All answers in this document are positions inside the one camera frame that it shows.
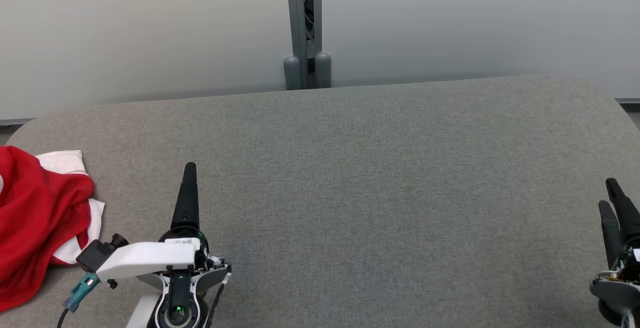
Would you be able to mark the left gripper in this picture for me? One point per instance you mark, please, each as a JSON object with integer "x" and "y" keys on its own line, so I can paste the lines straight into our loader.
{"x": 150, "y": 258}

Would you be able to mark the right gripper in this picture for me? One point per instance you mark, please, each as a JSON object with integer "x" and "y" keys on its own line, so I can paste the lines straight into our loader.
{"x": 620, "y": 293}

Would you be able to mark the red and white basketball jersey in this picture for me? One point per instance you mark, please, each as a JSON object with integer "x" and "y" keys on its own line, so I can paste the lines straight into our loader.
{"x": 35, "y": 218}

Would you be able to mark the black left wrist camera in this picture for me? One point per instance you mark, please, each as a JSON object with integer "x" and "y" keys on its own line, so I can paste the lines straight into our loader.
{"x": 95, "y": 255}

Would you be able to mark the teal left camera connector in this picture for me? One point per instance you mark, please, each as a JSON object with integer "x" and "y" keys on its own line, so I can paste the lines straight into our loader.
{"x": 80, "y": 290}

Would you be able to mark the grey cylindrical post foot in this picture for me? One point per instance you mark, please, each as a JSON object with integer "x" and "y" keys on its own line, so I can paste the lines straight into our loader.
{"x": 292, "y": 73}
{"x": 323, "y": 70}

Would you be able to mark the grey metal partition post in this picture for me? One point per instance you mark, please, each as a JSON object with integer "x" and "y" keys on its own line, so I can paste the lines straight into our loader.
{"x": 298, "y": 17}

